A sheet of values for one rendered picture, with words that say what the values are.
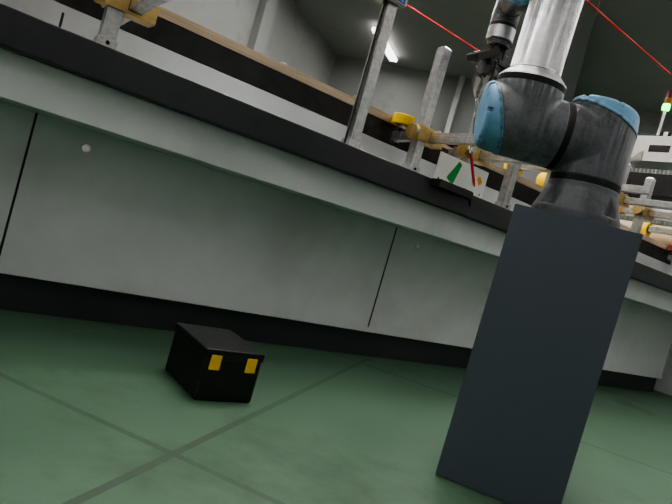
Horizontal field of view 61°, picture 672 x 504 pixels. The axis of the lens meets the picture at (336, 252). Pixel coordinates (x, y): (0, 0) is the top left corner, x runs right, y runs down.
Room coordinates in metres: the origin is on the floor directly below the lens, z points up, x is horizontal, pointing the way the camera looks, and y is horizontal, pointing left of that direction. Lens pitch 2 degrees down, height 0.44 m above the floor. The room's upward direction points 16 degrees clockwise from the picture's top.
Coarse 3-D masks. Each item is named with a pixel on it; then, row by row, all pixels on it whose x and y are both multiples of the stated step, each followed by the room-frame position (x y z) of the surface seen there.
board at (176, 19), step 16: (160, 16) 1.59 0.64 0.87; (176, 16) 1.61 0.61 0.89; (208, 32) 1.67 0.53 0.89; (240, 48) 1.73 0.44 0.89; (272, 64) 1.80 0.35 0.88; (304, 80) 1.87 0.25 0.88; (336, 96) 1.95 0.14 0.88; (368, 112) 2.03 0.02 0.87; (384, 112) 2.07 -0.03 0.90; (656, 240) 3.34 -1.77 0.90
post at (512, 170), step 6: (510, 168) 2.21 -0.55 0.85; (516, 168) 2.21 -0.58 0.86; (504, 174) 2.22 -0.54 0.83; (510, 174) 2.20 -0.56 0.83; (516, 174) 2.21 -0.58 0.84; (504, 180) 2.22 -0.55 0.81; (510, 180) 2.20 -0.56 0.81; (504, 186) 2.21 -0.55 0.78; (510, 186) 2.20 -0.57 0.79; (504, 192) 2.20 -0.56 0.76; (510, 192) 2.21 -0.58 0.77; (498, 198) 2.22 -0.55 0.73; (504, 198) 2.20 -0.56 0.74; (510, 198) 2.22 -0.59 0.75
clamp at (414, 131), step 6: (408, 126) 1.91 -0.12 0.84; (414, 126) 1.89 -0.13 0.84; (420, 126) 1.90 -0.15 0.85; (408, 132) 1.91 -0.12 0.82; (414, 132) 1.88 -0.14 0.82; (420, 132) 1.88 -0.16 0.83; (426, 132) 1.91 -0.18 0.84; (432, 132) 1.92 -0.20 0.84; (438, 132) 1.94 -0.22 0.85; (408, 138) 1.93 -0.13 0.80; (414, 138) 1.90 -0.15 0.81; (420, 138) 1.90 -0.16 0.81; (426, 138) 1.91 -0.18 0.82; (426, 144) 1.94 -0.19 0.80; (432, 144) 1.93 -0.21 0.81; (438, 144) 1.95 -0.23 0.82
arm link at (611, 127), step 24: (600, 96) 1.23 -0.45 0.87; (576, 120) 1.22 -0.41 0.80; (600, 120) 1.22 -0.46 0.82; (624, 120) 1.22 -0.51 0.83; (576, 144) 1.22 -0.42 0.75; (600, 144) 1.21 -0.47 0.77; (624, 144) 1.22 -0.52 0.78; (552, 168) 1.28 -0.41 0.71; (576, 168) 1.23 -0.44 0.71; (600, 168) 1.21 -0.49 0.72; (624, 168) 1.23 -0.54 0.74
